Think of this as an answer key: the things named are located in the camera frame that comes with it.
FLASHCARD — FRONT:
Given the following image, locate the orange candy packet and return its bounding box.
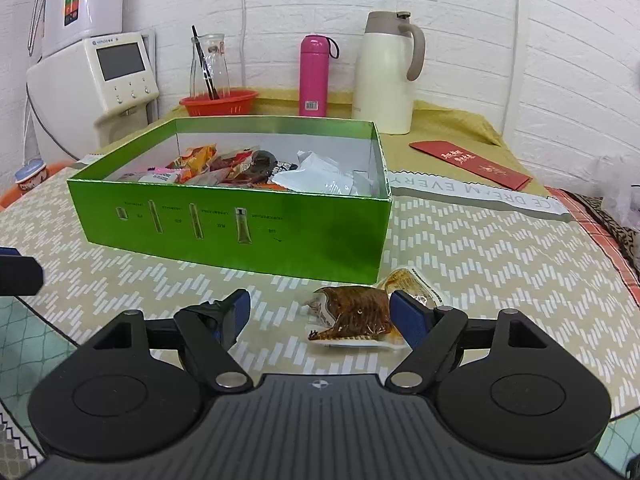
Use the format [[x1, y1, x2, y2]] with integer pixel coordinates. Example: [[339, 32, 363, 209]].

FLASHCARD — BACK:
[[167, 144, 220, 171]]

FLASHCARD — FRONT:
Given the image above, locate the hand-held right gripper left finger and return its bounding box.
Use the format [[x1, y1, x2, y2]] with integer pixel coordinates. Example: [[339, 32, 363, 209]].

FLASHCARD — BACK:
[[82, 288, 252, 391]]

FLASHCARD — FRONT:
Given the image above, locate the instant noodle cup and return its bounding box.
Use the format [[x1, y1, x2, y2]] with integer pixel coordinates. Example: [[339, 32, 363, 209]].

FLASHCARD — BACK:
[[14, 157, 48, 193]]

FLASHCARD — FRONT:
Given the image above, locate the orange plastic basin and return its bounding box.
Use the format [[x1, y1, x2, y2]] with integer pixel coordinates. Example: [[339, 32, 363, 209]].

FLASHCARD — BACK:
[[0, 160, 78, 210]]

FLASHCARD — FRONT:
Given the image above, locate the patterned tablecloth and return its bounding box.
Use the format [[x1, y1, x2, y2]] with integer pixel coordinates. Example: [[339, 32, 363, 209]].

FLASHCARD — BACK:
[[0, 130, 640, 466]]

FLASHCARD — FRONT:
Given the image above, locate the white wall cable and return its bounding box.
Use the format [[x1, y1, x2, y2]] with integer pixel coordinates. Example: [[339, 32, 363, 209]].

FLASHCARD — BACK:
[[239, 0, 250, 88], [502, 0, 522, 133]]

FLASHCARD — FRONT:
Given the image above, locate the green cardboard box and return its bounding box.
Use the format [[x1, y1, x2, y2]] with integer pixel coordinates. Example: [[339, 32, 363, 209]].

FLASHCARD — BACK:
[[66, 116, 393, 285]]

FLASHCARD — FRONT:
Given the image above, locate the white wall water purifier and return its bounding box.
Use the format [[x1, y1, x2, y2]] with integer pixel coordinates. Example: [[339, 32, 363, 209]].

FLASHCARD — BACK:
[[27, 0, 125, 58]]

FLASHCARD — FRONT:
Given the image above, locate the clear plastic bag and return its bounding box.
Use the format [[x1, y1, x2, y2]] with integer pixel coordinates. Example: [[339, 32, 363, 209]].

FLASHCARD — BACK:
[[600, 152, 640, 233]]

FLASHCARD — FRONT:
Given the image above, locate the red envelope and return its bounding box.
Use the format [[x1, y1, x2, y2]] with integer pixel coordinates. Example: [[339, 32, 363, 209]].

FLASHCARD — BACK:
[[409, 140, 532, 192]]

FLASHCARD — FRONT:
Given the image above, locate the red plastic basket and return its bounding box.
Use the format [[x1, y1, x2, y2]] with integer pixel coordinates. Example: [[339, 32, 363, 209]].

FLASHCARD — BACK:
[[179, 88, 260, 118]]

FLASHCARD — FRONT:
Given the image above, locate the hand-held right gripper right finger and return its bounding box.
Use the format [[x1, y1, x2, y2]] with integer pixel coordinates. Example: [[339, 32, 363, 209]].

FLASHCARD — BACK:
[[385, 290, 558, 393]]

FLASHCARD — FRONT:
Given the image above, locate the yellow cloth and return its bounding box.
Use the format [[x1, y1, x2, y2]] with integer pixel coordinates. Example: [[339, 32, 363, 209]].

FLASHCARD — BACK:
[[150, 87, 551, 196]]

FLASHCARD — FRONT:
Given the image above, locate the white water dispenser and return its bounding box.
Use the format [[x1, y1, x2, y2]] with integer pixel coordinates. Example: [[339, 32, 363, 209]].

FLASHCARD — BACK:
[[25, 31, 161, 161]]

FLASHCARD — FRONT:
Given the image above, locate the glass carafe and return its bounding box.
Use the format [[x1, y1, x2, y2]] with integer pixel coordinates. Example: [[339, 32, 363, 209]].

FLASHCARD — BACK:
[[189, 34, 231, 100]]

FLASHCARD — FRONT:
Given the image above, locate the cream thermos jug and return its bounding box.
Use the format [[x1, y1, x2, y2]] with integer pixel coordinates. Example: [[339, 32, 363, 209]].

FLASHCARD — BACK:
[[352, 10, 427, 136]]

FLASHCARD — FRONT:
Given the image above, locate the leopard print cloth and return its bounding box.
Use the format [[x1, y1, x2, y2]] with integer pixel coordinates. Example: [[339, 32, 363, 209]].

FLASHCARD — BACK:
[[572, 192, 640, 273]]

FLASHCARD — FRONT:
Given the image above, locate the red plaid cloth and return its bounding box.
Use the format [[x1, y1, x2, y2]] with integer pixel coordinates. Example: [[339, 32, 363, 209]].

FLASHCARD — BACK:
[[545, 186, 640, 306]]

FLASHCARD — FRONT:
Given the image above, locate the pink thermos bottle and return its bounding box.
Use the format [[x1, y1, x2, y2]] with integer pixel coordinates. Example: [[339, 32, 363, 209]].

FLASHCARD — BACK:
[[299, 35, 341, 118]]

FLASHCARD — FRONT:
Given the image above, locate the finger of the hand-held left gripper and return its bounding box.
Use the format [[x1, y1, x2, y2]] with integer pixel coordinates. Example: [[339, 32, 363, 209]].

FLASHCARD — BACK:
[[0, 246, 44, 297]]

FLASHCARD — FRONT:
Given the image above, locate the black straw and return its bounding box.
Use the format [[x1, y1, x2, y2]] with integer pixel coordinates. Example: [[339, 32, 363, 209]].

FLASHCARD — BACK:
[[191, 25, 221, 100]]

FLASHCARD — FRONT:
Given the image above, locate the white foil packet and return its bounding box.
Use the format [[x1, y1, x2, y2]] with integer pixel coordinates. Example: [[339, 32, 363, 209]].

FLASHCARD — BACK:
[[272, 150, 373, 197]]

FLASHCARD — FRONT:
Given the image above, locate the brown jerky clear packet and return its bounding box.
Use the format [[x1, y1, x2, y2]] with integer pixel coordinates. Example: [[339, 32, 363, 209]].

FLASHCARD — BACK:
[[304, 285, 407, 352]]

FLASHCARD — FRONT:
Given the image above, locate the small yellowish sauce packet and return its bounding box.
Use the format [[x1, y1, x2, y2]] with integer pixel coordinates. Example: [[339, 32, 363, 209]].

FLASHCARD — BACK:
[[376, 266, 445, 308]]

